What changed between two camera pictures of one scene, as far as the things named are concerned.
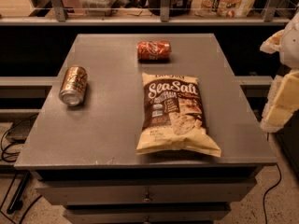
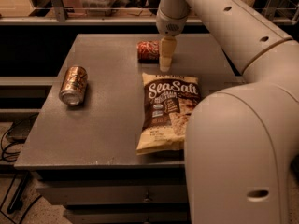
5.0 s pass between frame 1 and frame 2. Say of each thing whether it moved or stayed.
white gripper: moved
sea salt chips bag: stayed
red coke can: stayed
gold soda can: stayed
